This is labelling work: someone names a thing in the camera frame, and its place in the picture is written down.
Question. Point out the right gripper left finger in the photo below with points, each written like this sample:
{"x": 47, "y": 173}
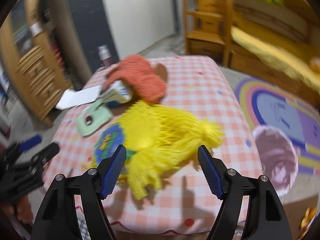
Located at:
{"x": 57, "y": 219}

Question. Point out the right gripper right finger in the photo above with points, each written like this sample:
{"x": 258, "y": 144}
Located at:
{"x": 265, "y": 219}

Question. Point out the mint green card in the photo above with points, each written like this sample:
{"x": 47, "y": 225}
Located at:
{"x": 92, "y": 118}

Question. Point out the yellow mesh net bag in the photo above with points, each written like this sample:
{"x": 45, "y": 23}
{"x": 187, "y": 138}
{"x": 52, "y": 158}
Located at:
{"x": 157, "y": 139}

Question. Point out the white blue carton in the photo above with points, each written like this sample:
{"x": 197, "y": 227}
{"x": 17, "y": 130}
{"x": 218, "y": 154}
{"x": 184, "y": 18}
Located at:
{"x": 117, "y": 94}

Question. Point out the orange mesh net bag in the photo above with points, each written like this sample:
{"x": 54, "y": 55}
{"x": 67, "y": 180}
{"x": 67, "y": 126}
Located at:
{"x": 138, "y": 73}

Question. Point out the pink lined trash bin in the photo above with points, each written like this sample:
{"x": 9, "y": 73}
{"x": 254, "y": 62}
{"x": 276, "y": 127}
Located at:
{"x": 278, "y": 157}

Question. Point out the left hand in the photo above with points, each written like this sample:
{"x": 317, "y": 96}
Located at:
{"x": 22, "y": 210}

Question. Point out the brown cardboard sheet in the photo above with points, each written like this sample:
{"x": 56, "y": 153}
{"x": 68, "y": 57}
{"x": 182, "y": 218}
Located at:
{"x": 295, "y": 212}

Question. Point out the orange peels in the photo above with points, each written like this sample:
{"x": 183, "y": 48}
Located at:
{"x": 307, "y": 220}

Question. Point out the pink checkered tablecloth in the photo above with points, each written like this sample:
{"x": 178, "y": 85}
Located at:
{"x": 162, "y": 188}

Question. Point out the white paper sheet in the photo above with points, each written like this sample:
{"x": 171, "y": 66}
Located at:
{"x": 71, "y": 98}

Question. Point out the rainbow oval rug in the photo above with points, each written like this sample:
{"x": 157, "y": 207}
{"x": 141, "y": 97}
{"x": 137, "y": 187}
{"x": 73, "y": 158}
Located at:
{"x": 266, "y": 104}

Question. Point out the wooden glass door cabinet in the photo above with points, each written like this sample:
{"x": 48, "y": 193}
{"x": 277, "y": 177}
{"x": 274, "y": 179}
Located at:
{"x": 29, "y": 61}

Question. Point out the white spray bottle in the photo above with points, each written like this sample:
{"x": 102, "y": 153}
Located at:
{"x": 104, "y": 55}

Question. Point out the yellow bed sheet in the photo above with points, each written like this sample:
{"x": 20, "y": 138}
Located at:
{"x": 277, "y": 58}

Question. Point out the orange plush pillow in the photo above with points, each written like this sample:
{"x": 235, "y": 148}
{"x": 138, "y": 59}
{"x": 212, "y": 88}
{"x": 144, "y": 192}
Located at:
{"x": 314, "y": 65}

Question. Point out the brown paper disc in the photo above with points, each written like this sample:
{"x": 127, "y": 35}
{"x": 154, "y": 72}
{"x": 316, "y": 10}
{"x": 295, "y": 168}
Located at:
{"x": 161, "y": 71}

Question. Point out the wooden bunk bed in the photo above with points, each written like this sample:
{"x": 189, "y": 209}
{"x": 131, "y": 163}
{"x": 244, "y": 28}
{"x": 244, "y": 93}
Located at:
{"x": 292, "y": 26}

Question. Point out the white wardrobe with dots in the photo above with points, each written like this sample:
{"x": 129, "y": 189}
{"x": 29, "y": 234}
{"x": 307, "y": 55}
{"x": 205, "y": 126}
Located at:
{"x": 138, "y": 24}

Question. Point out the wooden stair drawers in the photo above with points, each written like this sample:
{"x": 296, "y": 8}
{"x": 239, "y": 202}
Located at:
{"x": 207, "y": 28}

